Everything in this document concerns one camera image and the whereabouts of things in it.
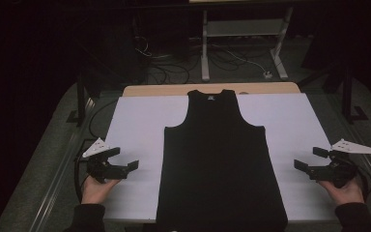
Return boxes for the black metal stand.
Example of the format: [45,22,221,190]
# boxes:
[66,75,102,127]
[341,64,370,125]

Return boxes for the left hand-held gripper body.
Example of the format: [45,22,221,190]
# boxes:
[82,137,128,185]

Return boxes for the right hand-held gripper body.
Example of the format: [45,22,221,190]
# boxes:
[308,138,371,189]

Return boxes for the person's left hand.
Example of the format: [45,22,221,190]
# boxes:
[81,176,121,205]

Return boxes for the white board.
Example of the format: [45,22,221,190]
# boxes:
[102,93,339,223]

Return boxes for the black floor cables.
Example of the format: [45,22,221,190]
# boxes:
[146,62,191,85]

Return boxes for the grey metal stand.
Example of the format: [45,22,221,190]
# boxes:
[188,0,295,82]

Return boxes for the black tank top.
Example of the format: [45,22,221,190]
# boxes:
[156,89,289,232]

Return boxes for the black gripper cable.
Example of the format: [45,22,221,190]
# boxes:
[351,158,371,201]
[73,156,90,202]

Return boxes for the person's right hand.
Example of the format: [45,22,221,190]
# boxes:
[317,177,365,207]

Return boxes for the thin black floor cable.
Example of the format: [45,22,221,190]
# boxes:
[88,100,119,140]

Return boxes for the white floor cable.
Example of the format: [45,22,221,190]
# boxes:
[212,44,269,74]

